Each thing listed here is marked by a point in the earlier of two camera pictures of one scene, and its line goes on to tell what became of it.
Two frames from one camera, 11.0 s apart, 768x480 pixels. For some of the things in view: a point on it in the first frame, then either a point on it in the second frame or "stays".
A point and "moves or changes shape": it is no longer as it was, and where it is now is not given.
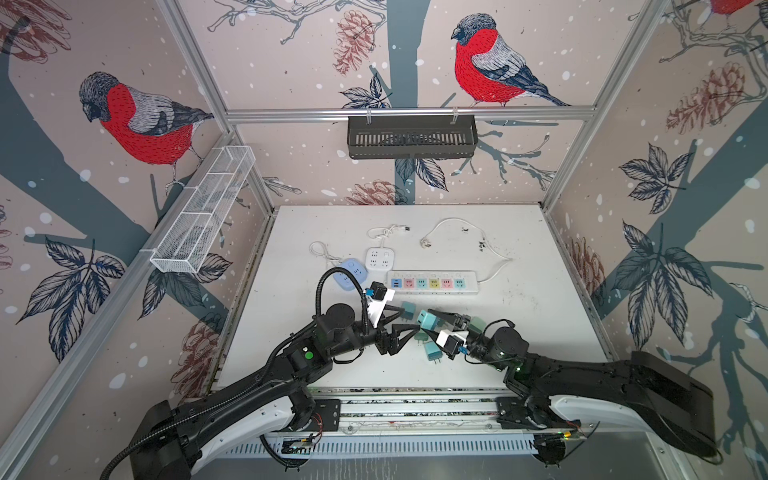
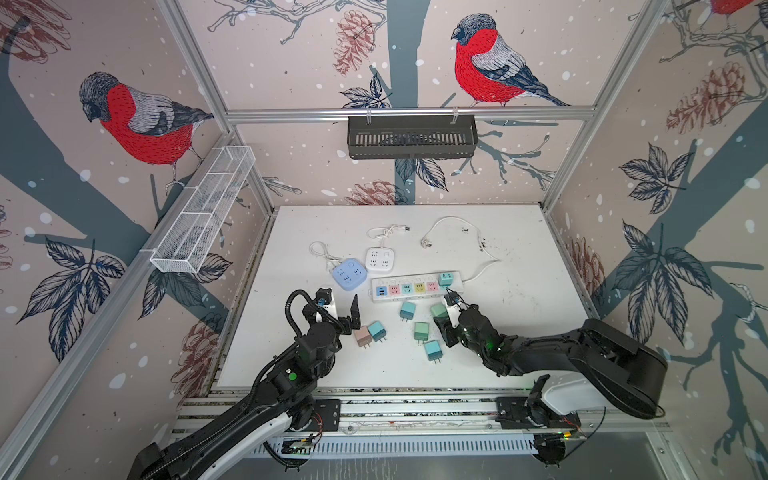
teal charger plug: x=427 y=320 -> x=445 y=279
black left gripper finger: x=398 y=311 -> x=325 y=294
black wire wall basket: x=412 y=137 stays
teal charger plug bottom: x=434 y=353 stays
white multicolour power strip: x=432 y=281 moves or changes shape
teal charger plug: x=409 y=310 stays
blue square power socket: x=345 y=280 stays
